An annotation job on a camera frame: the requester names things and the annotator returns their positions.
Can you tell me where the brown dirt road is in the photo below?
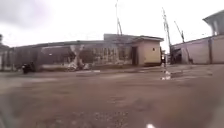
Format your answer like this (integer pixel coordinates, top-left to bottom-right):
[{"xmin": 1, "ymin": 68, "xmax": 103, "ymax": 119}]
[{"xmin": 0, "ymin": 63, "xmax": 224, "ymax": 128}]

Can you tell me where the grey building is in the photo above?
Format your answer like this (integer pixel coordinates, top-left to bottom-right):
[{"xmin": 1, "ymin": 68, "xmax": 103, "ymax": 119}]
[{"xmin": 202, "ymin": 9, "xmax": 224, "ymax": 37}]

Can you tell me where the puddle of water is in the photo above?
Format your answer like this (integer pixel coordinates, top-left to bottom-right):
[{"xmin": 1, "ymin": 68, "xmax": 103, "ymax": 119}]
[{"xmin": 159, "ymin": 69, "xmax": 184, "ymax": 81}]

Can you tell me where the dark motorcycle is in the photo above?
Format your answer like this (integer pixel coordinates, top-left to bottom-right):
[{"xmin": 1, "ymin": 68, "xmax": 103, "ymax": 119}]
[{"xmin": 21, "ymin": 61, "xmax": 37, "ymax": 75}]

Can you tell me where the small beige building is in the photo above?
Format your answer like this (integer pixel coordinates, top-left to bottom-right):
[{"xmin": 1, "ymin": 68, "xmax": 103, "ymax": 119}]
[{"xmin": 129, "ymin": 35, "xmax": 165, "ymax": 67}]

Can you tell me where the long stained low building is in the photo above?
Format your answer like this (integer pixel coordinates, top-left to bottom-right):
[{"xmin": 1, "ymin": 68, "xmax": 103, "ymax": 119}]
[{"xmin": 0, "ymin": 33, "xmax": 138, "ymax": 72}]

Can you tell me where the thin tall pole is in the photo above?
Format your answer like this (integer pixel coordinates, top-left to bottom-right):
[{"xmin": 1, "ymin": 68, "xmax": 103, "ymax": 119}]
[{"xmin": 114, "ymin": 0, "xmax": 124, "ymax": 36}]

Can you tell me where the pale pink wall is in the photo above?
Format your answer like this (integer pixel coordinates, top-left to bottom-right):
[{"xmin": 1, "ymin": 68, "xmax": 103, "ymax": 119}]
[{"xmin": 170, "ymin": 34, "xmax": 224, "ymax": 65}]

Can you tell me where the lattice pole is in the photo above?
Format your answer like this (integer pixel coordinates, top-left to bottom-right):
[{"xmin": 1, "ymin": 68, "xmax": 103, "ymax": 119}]
[{"xmin": 161, "ymin": 7, "xmax": 173, "ymax": 56}]

